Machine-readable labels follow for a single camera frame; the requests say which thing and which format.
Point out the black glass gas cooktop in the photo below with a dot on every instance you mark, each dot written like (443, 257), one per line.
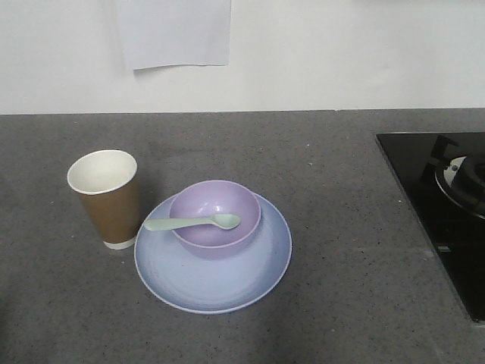
(457, 236)

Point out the light blue plate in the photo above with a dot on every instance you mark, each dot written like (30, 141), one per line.
(194, 284)

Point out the brown paper cup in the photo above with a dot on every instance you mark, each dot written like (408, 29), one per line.
(106, 184)

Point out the purple plastic bowl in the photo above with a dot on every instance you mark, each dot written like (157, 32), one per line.
(216, 197)

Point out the gas burner with grate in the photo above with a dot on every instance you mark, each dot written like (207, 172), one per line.
(460, 178)

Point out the white paper sheet on wall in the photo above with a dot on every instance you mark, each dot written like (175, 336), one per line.
(174, 33)

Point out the mint green plastic spoon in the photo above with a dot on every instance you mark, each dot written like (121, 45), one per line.
(222, 221)

